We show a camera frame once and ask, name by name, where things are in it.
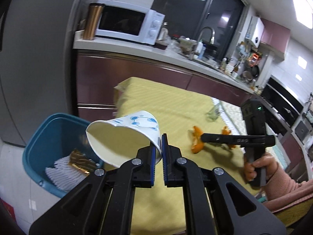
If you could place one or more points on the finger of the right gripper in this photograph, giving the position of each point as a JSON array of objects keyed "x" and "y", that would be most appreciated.
[{"x": 242, "y": 140}]

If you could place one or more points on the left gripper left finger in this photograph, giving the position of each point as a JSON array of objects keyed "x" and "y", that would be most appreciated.
[{"x": 103, "y": 202}]

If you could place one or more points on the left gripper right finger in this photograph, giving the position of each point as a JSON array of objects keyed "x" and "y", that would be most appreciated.
[{"x": 214, "y": 202}]

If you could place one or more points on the green clear plastic wrapper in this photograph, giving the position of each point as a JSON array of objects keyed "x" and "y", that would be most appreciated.
[{"x": 214, "y": 113}]

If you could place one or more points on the white foam fruit net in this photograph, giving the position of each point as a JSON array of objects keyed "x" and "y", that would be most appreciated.
[{"x": 63, "y": 175}]

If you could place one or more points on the gold foil snack wrapper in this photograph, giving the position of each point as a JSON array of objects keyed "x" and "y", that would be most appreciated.
[{"x": 79, "y": 161}]

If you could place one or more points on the white blue-dotted paper cup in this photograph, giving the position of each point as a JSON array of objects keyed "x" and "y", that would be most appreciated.
[{"x": 117, "y": 140}]

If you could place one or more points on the pink sleeve right forearm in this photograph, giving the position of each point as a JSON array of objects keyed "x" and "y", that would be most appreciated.
[{"x": 283, "y": 192}]

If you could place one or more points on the blue plastic trash bin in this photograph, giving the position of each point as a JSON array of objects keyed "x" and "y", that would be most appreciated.
[{"x": 55, "y": 138}]

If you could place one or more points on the steel kitchen faucet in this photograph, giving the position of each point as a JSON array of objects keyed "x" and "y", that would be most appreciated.
[{"x": 207, "y": 36}]

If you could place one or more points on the white kitchen countertop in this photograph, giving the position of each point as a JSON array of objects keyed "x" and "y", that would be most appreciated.
[{"x": 166, "y": 56}]

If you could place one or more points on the dark kitchen window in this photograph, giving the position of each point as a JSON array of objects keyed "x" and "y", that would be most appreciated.
[{"x": 187, "y": 17}]

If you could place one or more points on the maroon lower kitchen cabinets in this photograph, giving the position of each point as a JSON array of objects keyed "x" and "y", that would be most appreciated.
[{"x": 104, "y": 80}]

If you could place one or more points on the person's right hand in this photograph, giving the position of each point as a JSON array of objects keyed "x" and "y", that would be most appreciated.
[{"x": 266, "y": 161}]

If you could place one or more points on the built-in black oven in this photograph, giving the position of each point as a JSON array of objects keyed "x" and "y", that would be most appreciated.
[{"x": 287, "y": 116}]

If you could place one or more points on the black frying pan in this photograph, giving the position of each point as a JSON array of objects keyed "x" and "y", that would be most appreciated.
[{"x": 255, "y": 71}]

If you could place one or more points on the yellow patterned table cloth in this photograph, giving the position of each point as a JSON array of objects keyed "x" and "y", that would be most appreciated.
[{"x": 160, "y": 210}]

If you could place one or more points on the pink upper cabinet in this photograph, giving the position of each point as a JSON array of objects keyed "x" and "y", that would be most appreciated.
[{"x": 275, "y": 37}]

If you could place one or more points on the white soap dispenser bottle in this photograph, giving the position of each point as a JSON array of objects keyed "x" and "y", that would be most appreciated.
[{"x": 198, "y": 49}]

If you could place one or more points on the white water heater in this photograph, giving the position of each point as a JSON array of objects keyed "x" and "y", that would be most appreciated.
[{"x": 255, "y": 31}]

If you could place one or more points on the glass kettle jug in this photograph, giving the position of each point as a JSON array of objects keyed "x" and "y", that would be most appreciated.
[{"x": 163, "y": 32}]

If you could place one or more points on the white microwave oven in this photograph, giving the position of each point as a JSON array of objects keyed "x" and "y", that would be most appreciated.
[{"x": 129, "y": 22}]

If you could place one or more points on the grey double-door refrigerator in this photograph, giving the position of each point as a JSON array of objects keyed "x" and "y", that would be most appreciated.
[{"x": 36, "y": 43}]

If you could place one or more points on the copper travel mug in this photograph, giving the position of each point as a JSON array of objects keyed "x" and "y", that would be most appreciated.
[{"x": 93, "y": 16}]

